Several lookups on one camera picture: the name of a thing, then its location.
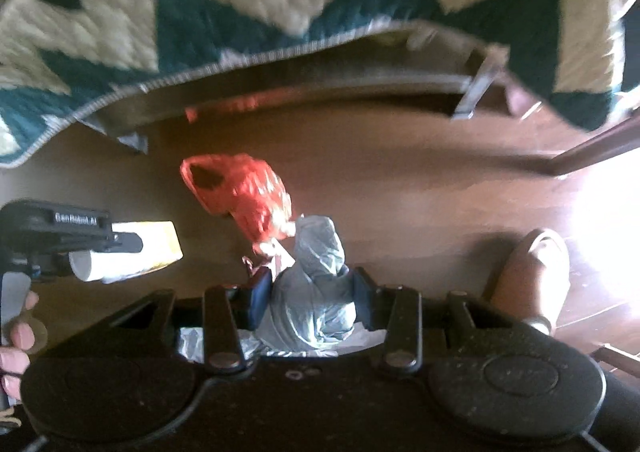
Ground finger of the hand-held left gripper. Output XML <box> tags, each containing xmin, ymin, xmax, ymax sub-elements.
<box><xmin>111</xmin><ymin>231</ymin><xmax>146</xmax><ymax>255</ymax></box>

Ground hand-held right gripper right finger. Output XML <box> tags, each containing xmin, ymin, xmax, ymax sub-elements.
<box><xmin>351</xmin><ymin>266</ymin><xmax>532</xmax><ymax>376</ymax></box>

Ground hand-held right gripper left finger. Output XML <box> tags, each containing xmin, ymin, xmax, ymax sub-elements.
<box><xmin>97</xmin><ymin>266</ymin><xmax>275</xmax><ymax>376</ymax></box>

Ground white and yellow carton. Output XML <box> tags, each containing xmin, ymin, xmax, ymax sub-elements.
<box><xmin>69</xmin><ymin>219</ymin><xmax>184</xmax><ymax>285</ymax></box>

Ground grey plastic bag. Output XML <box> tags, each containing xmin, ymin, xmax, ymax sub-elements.
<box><xmin>257</xmin><ymin>213</ymin><xmax>359</xmax><ymax>354</ymax></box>

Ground person's left hand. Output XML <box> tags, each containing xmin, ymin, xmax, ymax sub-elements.
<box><xmin>0</xmin><ymin>289</ymin><xmax>48</xmax><ymax>404</ymax></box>

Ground white plastic wrapper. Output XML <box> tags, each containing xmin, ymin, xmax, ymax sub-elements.
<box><xmin>177</xmin><ymin>323</ymin><xmax>389</xmax><ymax>364</ymax></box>

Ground red plastic bag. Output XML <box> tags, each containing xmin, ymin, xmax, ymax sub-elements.
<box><xmin>180</xmin><ymin>153</ymin><xmax>296</xmax><ymax>244</ymax></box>

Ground brown shoe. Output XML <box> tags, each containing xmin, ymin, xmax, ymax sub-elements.
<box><xmin>486</xmin><ymin>226</ymin><xmax>572</xmax><ymax>339</ymax></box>

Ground wooden chair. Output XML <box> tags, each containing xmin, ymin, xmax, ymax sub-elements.
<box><xmin>90</xmin><ymin>25</ymin><xmax>640</xmax><ymax>179</ymax></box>

